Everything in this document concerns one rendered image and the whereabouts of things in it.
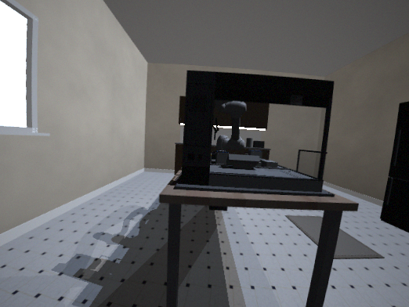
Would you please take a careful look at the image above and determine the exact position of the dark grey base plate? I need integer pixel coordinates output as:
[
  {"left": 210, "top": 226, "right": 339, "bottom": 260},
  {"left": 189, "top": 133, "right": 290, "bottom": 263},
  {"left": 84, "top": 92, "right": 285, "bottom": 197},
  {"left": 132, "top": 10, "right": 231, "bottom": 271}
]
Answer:
[{"left": 175, "top": 176, "right": 335, "bottom": 197}]

